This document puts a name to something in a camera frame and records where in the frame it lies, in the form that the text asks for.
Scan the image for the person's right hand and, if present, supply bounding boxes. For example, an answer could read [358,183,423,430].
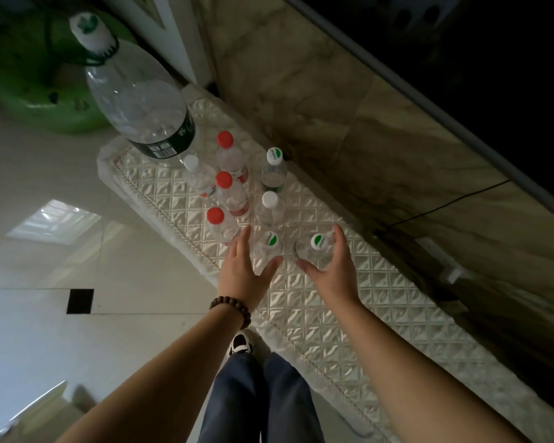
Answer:
[296,223,363,310]

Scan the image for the person's left hand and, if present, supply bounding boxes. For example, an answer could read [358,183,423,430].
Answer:
[218,225,283,314]

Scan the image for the small bottle green white cap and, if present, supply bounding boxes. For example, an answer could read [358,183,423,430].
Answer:
[251,230,285,275]
[260,147,289,194]
[294,232,338,273]

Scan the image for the person's left forearm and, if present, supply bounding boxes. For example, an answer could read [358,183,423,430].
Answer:
[55,303,252,443]

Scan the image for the person's right forearm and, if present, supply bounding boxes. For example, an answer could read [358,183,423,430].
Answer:
[325,295,532,443]

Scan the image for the white quilted cloth cover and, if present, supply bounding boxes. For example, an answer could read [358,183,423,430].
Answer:
[96,85,554,443]

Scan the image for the small bottle red cap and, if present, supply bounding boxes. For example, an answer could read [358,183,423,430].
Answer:
[215,130,250,184]
[214,171,251,218]
[205,207,241,245]

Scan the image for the black and white shoe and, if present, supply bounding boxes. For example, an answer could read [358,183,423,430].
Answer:
[228,331,255,357]

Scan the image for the blue trousers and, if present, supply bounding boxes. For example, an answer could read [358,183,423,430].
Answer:
[198,353,327,443]

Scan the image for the large clear water bottle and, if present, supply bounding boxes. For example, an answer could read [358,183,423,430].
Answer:
[69,12,199,168]

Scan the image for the black television screen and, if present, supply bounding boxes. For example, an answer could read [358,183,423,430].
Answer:
[281,0,554,228]

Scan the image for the green plastic floor fan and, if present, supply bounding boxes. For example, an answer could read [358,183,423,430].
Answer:
[0,8,137,134]

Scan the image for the brown wooden bead bracelet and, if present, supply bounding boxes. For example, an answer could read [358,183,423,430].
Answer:
[209,296,252,330]

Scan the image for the thin black cable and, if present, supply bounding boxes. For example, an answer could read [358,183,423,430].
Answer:
[387,180,511,229]

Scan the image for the white door frame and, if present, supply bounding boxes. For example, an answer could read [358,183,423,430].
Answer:
[99,0,214,88]

